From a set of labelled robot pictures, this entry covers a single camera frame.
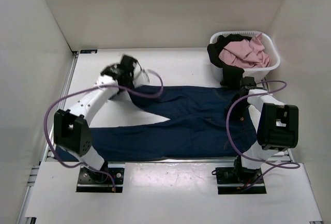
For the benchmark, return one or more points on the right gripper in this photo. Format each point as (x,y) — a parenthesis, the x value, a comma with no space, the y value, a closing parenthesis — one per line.
(238,114)

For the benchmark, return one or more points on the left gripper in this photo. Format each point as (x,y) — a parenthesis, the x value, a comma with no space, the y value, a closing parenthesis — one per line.
(131,79)

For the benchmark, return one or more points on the dark blue denim trousers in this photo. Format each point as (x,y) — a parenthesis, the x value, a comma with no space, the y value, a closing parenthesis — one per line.
(194,127)

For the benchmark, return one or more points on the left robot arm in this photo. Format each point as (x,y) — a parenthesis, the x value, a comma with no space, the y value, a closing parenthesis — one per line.
(71,127)

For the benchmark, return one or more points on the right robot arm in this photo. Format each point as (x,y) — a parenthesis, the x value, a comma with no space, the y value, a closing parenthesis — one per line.
(277,128)

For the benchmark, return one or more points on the black garment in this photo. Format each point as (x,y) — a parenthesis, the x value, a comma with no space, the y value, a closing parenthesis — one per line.
(231,75)

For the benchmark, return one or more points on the white laundry basket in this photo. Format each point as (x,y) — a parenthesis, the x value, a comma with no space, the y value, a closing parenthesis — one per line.
(259,73)

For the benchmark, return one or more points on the dark label sticker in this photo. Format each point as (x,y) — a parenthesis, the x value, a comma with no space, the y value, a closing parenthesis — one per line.
(88,51)

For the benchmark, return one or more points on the pink garment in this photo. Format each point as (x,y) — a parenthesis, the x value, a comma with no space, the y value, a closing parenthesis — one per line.
(246,54)

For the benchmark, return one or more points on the white foam cover board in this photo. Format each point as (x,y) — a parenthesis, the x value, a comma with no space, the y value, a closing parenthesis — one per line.
(170,193)

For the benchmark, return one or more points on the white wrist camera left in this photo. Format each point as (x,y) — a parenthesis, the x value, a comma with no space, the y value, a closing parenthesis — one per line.
(140,78)

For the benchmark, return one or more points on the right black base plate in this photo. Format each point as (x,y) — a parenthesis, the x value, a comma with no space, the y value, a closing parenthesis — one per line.
(237,180)

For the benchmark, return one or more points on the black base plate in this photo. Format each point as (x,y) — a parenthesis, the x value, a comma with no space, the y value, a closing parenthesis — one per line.
(94,182)
(237,180)

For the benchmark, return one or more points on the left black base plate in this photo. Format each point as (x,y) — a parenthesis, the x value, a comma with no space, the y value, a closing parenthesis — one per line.
(94,182)

